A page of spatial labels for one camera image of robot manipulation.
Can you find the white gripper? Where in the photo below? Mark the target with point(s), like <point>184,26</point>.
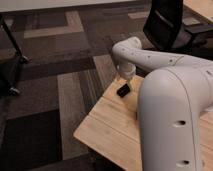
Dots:
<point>127,71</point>

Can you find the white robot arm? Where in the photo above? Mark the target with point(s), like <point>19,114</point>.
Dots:
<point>177,89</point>

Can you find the black eraser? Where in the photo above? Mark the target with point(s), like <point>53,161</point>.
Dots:
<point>123,91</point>

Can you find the black office chair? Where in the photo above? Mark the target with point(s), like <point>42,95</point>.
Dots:
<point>166,31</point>

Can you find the light wooden desk corner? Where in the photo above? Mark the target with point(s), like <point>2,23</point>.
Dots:
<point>204,8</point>

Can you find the black chair base left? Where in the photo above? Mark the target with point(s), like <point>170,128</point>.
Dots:
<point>9,68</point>

